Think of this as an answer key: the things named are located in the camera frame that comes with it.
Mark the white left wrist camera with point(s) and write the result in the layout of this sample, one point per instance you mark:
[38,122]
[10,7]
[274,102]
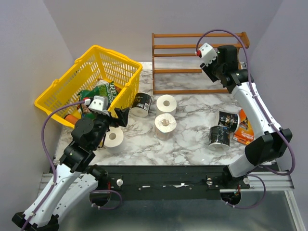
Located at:
[97,104]

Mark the orange carrot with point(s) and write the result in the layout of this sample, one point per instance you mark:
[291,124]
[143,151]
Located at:
[71,119]

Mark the black wrapped roll right front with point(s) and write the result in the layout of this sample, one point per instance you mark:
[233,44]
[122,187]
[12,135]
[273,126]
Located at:
[219,138]

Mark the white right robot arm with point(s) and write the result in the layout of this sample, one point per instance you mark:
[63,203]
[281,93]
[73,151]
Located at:
[271,139]

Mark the white paper roll front left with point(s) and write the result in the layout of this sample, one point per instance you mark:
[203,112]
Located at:
[114,140]

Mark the orange snack packet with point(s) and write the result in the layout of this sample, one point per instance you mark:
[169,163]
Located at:
[244,134]

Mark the plastic pinkish paper roll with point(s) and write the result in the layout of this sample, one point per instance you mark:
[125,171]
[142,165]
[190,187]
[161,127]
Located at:
[164,126]

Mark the black wrapped roll right rear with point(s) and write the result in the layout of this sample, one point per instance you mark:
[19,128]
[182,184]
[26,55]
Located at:
[229,120]

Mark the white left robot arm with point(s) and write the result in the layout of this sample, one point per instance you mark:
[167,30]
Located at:
[59,195]

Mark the white paper roll centre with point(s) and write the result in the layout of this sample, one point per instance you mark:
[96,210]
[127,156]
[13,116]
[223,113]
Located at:
[166,104]

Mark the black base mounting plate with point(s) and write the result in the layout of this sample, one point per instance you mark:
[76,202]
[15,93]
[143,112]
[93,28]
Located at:
[167,182]

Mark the aluminium rail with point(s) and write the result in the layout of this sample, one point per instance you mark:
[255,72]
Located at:
[272,182]

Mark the wooden two-tier shelf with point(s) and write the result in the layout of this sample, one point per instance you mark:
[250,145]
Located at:
[176,59]

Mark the black wrapped roll near basket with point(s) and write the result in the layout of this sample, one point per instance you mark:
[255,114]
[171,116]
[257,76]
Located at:
[141,104]

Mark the yellow plastic shopping basket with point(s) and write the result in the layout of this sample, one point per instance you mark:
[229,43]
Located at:
[95,64]

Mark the green snack bag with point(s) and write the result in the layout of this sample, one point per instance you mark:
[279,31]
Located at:
[102,88]

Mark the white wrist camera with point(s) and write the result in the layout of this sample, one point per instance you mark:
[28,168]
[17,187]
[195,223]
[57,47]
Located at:
[97,104]
[207,53]

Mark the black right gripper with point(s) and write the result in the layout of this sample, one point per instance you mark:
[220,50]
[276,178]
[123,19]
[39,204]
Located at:
[207,70]

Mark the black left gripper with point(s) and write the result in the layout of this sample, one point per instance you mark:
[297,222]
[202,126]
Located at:
[123,117]

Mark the white paper roll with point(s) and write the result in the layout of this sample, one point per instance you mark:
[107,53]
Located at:
[166,104]
[114,140]

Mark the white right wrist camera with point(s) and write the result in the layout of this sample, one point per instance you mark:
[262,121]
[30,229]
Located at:
[207,53]

